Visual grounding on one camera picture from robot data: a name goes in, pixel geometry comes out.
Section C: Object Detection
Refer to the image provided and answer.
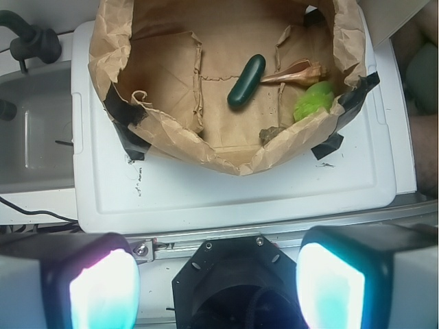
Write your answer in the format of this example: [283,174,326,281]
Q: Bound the dark grey faucet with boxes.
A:
[1,10,62,74]

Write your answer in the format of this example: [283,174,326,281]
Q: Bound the black tape strip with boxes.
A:
[104,84,151,160]
[311,72,380,160]

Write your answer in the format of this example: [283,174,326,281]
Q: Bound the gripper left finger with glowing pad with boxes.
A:
[1,233,140,328]

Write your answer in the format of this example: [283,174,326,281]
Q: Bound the black tape strip right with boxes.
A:
[311,72,380,160]

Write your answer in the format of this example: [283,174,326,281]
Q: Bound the dark green plastic pickle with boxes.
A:
[227,54,266,109]

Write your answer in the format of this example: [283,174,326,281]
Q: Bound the brown paper bag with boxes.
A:
[88,1,366,176]

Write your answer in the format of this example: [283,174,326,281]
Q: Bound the tan conch seashell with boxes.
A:
[261,59,330,86]

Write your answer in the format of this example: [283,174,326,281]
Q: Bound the small brown rock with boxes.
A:
[259,126,285,145]

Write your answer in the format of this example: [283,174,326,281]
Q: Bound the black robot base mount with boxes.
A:
[172,236,308,328]

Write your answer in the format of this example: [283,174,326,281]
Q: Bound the black cable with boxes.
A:
[0,197,82,229]

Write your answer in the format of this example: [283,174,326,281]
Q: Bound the black tape strip left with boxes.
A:
[104,84,151,160]

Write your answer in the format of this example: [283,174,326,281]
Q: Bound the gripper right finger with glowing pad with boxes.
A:
[296,224,438,328]

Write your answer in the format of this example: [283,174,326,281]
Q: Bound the aluminium rail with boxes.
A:
[127,199,438,264]

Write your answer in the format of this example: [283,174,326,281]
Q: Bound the bright green plastic toy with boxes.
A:
[293,81,335,122]

